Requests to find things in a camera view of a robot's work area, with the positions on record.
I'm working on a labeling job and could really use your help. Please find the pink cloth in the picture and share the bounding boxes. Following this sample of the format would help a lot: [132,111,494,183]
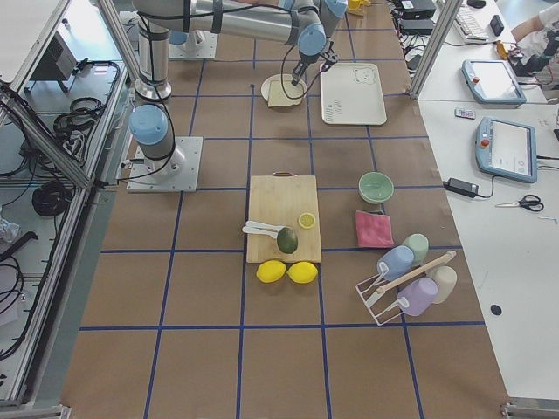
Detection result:
[355,210,394,249]

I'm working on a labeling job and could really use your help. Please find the white wire cup rack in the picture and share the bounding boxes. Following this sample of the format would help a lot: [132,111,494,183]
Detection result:
[355,250,458,326]

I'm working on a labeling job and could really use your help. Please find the whole yellow lemon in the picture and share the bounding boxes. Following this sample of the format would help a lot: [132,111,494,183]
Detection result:
[256,260,286,284]
[286,261,318,285]

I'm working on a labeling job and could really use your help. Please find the black scissors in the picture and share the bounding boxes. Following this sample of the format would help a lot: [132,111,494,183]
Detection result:
[495,194,545,213]

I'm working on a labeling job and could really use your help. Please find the wooden cutting board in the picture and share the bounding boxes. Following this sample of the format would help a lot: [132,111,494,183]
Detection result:
[246,175,322,263]

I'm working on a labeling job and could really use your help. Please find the lemon slice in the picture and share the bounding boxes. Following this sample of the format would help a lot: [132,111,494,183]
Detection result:
[298,212,316,230]

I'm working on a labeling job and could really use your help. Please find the green mug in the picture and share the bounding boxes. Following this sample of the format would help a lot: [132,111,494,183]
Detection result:
[402,233,429,266]

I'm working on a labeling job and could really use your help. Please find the blue teach pendant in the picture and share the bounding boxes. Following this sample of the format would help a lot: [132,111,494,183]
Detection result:
[461,59,527,107]
[474,117,537,183]

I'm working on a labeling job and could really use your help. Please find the bread slice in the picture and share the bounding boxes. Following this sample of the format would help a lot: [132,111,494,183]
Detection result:
[267,79,306,107]

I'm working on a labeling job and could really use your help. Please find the white plastic fork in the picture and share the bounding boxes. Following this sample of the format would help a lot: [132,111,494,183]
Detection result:
[242,226,278,240]

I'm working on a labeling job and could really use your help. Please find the aluminium frame post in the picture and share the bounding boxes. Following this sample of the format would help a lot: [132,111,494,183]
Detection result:
[409,0,462,100]

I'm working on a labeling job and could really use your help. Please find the cream round plate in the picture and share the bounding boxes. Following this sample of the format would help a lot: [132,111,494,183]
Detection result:
[261,74,307,102]

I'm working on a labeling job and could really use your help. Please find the green avocado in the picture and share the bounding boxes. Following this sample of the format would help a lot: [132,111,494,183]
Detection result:
[276,227,299,254]

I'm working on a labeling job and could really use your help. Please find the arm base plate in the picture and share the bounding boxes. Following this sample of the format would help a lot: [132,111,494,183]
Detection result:
[126,136,203,193]
[169,31,218,60]

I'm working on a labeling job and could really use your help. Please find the cream mug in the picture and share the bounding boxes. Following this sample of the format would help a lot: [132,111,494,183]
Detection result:
[426,265,458,304]

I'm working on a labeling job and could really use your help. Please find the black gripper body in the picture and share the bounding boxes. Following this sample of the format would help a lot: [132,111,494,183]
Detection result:
[299,41,336,67]

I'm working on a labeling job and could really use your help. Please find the whole yellow lemon right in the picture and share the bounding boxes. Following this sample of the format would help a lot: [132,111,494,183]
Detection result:
[286,261,318,285]

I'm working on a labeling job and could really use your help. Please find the blue teach pendant far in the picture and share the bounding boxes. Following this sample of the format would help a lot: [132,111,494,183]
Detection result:
[461,59,527,107]

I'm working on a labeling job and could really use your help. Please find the blue mug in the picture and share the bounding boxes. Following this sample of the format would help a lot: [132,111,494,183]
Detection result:
[376,245,415,282]

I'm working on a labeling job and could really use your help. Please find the blue teach pendant near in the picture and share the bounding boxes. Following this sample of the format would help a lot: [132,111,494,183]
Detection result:
[474,117,537,183]

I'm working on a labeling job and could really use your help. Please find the cream bear tray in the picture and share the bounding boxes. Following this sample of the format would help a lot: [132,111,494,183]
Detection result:
[321,63,387,126]

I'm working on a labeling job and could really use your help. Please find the whole yellow lemon left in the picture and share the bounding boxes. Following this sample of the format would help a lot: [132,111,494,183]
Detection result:
[256,260,286,284]

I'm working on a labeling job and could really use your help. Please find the black power adapter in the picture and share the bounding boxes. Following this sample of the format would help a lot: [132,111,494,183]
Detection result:
[443,177,479,198]

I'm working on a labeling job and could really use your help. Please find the purple mug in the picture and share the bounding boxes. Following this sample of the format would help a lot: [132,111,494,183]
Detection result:
[397,277,438,316]

